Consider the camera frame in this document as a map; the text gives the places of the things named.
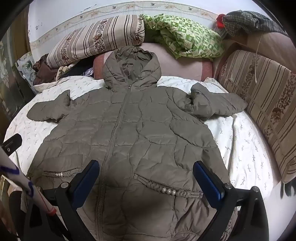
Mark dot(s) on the small red object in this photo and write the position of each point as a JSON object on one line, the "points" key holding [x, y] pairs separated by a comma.
{"points": [[219, 22]]}

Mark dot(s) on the clear plastic bag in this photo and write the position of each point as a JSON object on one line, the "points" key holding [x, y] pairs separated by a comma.
{"points": [[89, 73]]}

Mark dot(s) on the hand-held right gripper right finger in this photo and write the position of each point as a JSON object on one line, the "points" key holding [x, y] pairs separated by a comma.
{"points": [[205, 180]]}

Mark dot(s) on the green patterned quilt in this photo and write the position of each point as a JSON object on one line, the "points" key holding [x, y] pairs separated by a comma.
{"points": [[185, 39]]}

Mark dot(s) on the white leaf-print bed sheet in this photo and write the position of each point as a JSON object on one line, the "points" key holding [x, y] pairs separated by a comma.
{"points": [[242, 148]]}

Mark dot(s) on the striped floral cushion, right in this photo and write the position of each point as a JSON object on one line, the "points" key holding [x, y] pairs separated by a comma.
{"points": [[266, 99]]}

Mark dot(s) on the brown cloth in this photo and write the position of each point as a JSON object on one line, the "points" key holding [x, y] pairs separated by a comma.
{"points": [[42, 71]]}

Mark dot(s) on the pink quilted mat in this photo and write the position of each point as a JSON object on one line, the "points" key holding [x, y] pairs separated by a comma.
{"points": [[175, 64]]}

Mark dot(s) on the striped floral pillow, left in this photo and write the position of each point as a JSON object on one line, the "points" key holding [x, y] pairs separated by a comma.
{"points": [[92, 39]]}

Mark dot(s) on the checked grey cloth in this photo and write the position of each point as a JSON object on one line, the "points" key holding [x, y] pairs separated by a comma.
{"points": [[249, 20]]}

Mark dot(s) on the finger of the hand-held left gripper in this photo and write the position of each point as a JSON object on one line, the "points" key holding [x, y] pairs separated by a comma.
{"points": [[12, 141]]}

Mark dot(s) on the white and green plastic bag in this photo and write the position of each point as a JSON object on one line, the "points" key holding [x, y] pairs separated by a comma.
{"points": [[26, 67]]}

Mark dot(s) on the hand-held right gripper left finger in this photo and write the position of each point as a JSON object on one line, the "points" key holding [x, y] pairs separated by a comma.
{"points": [[85, 183]]}

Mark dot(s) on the cream patterned cloth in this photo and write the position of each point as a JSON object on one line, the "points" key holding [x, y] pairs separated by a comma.
{"points": [[63, 70]]}

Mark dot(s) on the brown cushion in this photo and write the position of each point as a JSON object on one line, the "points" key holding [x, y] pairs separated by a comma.
{"points": [[277, 46]]}

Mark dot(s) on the white tube with blue marks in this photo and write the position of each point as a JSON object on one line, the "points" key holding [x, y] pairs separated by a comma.
{"points": [[18, 176]]}

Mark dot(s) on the dark clothing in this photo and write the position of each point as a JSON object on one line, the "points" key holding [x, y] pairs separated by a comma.
{"points": [[78, 69]]}

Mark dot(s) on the dark cabinet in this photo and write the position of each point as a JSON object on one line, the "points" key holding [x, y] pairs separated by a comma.
{"points": [[11, 88]]}

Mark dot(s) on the olive hooded puffer jacket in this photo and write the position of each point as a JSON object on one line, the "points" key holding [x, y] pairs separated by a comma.
{"points": [[143, 129]]}

